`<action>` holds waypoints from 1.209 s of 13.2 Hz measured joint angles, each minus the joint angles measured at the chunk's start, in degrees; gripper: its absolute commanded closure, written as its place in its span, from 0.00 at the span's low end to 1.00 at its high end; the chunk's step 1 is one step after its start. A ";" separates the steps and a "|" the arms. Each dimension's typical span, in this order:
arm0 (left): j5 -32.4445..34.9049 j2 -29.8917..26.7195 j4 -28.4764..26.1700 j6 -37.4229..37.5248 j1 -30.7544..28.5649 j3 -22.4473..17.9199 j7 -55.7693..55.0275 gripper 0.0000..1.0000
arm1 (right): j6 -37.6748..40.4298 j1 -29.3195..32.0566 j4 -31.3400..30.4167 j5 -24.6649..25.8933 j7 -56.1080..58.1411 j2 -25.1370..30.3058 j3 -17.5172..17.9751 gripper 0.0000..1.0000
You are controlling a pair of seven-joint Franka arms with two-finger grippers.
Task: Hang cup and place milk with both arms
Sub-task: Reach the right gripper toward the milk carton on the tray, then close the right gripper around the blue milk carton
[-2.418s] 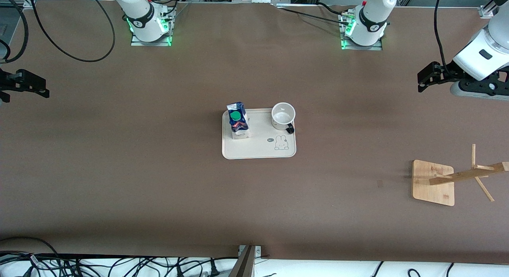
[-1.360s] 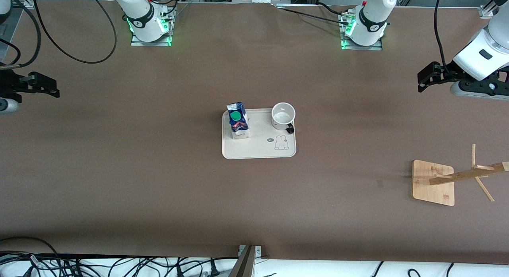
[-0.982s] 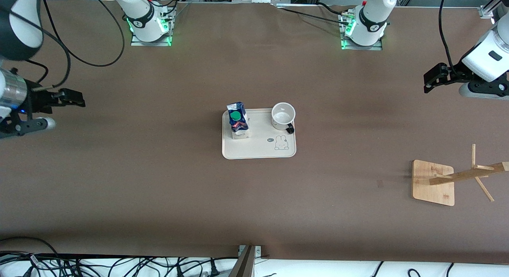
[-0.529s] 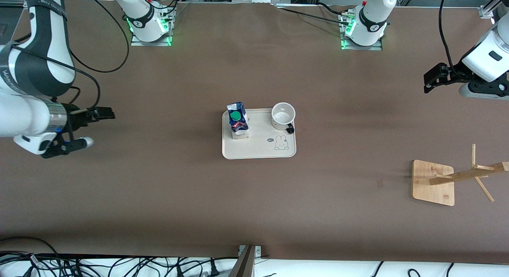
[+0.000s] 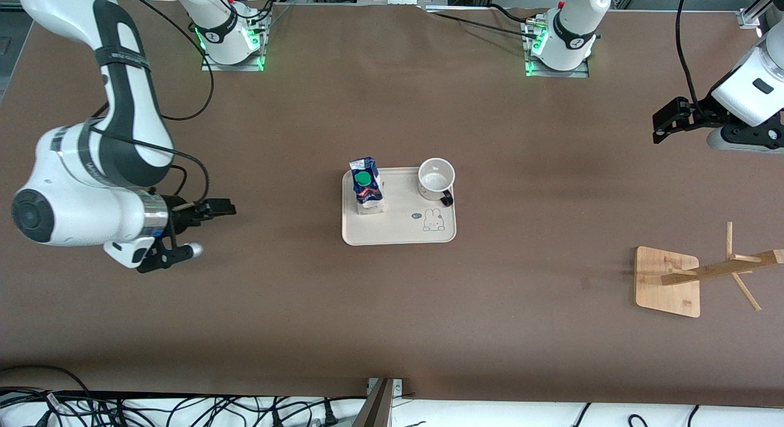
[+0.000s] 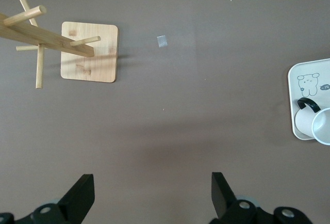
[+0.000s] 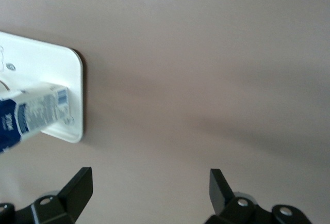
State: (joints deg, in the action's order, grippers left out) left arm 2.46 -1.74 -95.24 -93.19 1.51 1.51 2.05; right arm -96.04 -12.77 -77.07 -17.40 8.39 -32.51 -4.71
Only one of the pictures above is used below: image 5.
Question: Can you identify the blue white milk carton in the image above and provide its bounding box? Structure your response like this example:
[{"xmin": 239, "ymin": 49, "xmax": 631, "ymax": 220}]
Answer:
[{"xmin": 349, "ymin": 157, "xmax": 388, "ymax": 215}]

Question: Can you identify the white cup black handle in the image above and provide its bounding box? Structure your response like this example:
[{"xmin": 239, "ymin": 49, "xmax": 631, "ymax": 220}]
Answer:
[{"xmin": 418, "ymin": 157, "xmax": 456, "ymax": 208}]

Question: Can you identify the wooden cup rack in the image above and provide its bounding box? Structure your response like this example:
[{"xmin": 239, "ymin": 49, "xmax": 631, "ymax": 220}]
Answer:
[{"xmin": 634, "ymin": 221, "xmax": 784, "ymax": 319}]

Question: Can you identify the beige rabbit print tray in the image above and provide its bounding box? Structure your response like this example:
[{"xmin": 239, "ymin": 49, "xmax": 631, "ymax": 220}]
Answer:
[{"xmin": 341, "ymin": 166, "xmax": 458, "ymax": 246}]

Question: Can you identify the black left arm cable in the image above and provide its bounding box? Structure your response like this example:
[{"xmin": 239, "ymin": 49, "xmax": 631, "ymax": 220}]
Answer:
[{"xmin": 675, "ymin": 0, "xmax": 705, "ymax": 118}]

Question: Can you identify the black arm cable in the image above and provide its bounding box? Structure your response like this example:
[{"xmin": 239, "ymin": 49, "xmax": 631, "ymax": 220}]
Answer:
[
  {"xmin": 675, "ymin": 0, "xmax": 705, "ymax": 118},
  {"xmin": 86, "ymin": 0, "xmax": 214, "ymax": 207}
]

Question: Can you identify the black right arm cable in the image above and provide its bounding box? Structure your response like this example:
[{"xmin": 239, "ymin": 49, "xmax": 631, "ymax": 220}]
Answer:
[{"xmin": 86, "ymin": 0, "xmax": 214, "ymax": 207}]

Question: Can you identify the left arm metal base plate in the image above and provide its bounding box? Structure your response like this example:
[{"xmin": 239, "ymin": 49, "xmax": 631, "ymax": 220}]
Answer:
[{"xmin": 524, "ymin": 20, "xmax": 590, "ymax": 78}]

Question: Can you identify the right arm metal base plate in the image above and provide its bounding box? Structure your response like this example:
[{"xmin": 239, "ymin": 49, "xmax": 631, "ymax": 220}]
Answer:
[{"xmin": 201, "ymin": 10, "xmax": 270, "ymax": 72}]

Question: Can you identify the thick black table cable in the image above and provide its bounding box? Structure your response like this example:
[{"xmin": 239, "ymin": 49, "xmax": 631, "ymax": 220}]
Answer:
[{"xmin": 487, "ymin": 3, "xmax": 535, "ymax": 22}]

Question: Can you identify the tangled black cable bundle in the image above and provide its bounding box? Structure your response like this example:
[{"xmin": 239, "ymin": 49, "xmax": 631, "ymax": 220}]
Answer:
[{"xmin": 0, "ymin": 365, "xmax": 368, "ymax": 427}]

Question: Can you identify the thin black table cable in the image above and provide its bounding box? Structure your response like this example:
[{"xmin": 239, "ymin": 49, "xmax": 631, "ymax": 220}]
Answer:
[{"xmin": 426, "ymin": 10, "xmax": 540, "ymax": 39}]

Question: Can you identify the metal camera stand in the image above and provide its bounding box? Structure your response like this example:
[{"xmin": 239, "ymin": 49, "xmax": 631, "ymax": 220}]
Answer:
[{"xmin": 352, "ymin": 378, "xmax": 405, "ymax": 427}]

